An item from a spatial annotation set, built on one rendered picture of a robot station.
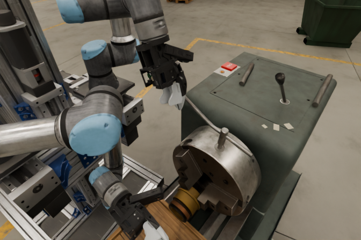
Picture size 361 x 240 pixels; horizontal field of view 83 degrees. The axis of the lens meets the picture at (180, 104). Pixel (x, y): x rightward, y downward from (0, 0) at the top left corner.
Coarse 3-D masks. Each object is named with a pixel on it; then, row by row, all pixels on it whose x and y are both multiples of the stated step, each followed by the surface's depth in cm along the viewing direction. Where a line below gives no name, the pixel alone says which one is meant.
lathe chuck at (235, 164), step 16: (192, 144) 68; (208, 144) 66; (224, 144) 66; (176, 160) 80; (208, 160) 65; (224, 160) 62; (240, 160) 64; (208, 176) 69; (224, 176) 63; (240, 176) 62; (240, 192) 61; (240, 208) 66
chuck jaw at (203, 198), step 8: (208, 192) 67; (216, 192) 67; (224, 192) 66; (200, 200) 65; (208, 200) 65; (216, 200) 64; (224, 200) 64; (232, 200) 64; (240, 200) 64; (216, 208) 65; (224, 208) 65; (232, 208) 62
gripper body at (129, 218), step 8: (128, 192) 68; (120, 200) 66; (128, 200) 67; (112, 208) 64; (120, 208) 65; (128, 208) 64; (136, 208) 63; (112, 216) 64; (120, 216) 62; (128, 216) 61; (136, 216) 61; (120, 224) 59; (128, 224) 60; (136, 224) 59; (128, 232) 57; (136, 232) 62
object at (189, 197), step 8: (184, 192) 66; (192, 192) 67; (176, 200) 65; (184, 200) 64; (192, 200) 64; (176, 208) 62; (184, 208) 63; (192, 208) 64; (176, 216) 67; (184, 216) 62
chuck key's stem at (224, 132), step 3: (222, 129) 60; (225, 129) 60; (222, 132) 59; (225, 132) 59; (219, 135) 62; (222, 135) 60; (225, 135) 60; (219, 138) 62; (222, 138) 60; (219, 141) 62; (222, 141) 61; (219, 144) 63; (222, 144) 62; (216, 147) 65; (219, 147) 64
